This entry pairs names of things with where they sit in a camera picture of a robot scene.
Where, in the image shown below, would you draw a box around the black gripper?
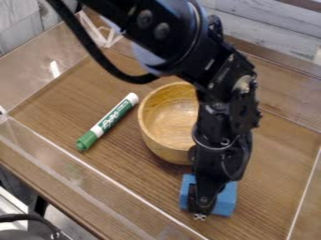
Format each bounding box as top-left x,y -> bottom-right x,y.
185,125 -> 254,221

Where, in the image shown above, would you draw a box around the blue block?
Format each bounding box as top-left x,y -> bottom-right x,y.
179,174 -> 237,217

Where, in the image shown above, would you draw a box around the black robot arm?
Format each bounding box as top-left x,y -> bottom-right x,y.
45,0 -> 262,219

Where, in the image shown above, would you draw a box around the brown wooden bowl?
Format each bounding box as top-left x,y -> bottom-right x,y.
137,82 -> 197,165

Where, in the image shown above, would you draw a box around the clear acrylic tray walls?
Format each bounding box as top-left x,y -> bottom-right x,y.
0,1 -> 321,240

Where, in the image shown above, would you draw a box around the green white marker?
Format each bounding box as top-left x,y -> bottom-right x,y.
76,93 -> 138,151

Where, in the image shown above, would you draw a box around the black cable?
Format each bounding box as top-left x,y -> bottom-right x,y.
0,213 -> 61,240

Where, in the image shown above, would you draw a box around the clear acrylic corner bracket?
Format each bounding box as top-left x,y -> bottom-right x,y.
77,11 -> 122,49

